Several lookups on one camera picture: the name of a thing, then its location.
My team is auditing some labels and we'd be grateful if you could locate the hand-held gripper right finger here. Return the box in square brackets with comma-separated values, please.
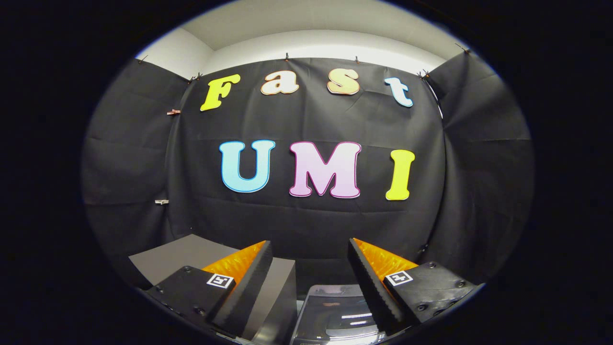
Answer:
[348, 238, 483, 337]

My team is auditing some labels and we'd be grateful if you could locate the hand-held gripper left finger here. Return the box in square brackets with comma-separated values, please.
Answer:
[141, 240, 273, 339]

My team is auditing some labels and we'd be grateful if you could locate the grey cabinet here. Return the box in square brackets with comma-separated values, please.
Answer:
[128, 234, 298, 344]

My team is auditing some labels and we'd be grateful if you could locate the black backdrop cloth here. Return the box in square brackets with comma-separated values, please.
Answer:
[81, 50, 534, 288]

